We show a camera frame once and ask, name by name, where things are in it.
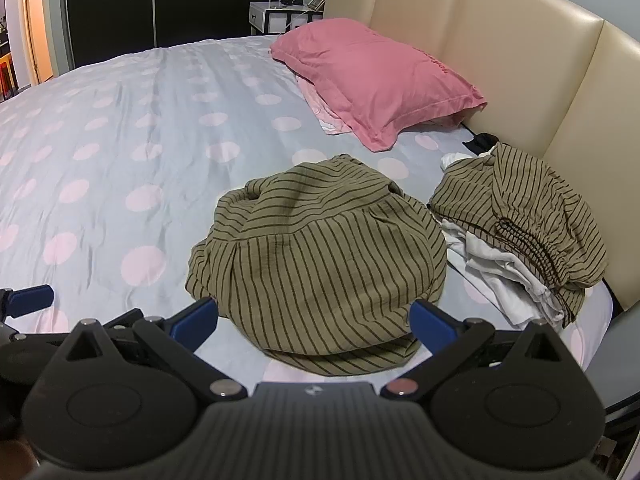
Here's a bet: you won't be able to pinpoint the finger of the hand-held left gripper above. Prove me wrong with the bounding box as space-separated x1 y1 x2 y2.
0 284 55 321

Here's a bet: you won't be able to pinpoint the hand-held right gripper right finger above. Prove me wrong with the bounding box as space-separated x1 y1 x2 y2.
380 300 568 402

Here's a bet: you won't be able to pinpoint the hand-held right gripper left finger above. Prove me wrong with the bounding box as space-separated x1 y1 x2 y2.
65 297 248 402

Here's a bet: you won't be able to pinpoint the olive striped shirt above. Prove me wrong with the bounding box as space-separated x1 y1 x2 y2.
185 155 447 376

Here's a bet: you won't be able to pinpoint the white crumpled garment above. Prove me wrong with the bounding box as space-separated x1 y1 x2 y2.
440 152 568 329

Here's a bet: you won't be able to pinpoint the olive striped pants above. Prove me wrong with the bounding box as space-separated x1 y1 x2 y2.
428 142 610 328

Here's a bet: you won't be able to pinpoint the small black cloth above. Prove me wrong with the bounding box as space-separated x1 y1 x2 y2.
462 132 501 156

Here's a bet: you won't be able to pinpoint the orange stool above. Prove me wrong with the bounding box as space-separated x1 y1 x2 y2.
0 52 13 102

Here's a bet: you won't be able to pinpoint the light pink cloth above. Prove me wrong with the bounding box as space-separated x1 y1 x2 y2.
298 77 361 136

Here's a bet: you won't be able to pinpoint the pink pillow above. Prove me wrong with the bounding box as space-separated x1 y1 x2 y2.
270 17 488 152

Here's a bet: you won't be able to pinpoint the white nightstand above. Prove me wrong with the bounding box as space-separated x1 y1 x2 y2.
248 1 326 37

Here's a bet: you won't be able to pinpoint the black sliding wardrobe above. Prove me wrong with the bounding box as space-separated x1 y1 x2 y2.
60 0 301 68

